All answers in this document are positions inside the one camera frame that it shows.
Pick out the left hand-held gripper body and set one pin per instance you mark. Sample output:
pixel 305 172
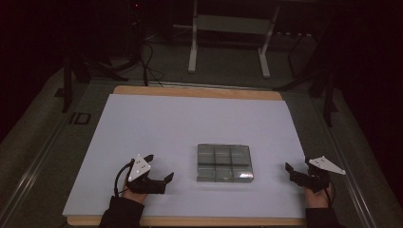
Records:
pixel 148 185

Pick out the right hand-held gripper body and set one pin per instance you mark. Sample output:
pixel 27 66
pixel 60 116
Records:
pixel 316 177

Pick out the person's left hand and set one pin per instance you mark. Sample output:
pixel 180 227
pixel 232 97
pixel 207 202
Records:
pixel 134 195

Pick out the person's right hand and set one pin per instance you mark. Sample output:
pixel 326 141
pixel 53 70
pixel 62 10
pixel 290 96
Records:
pixel 316 199

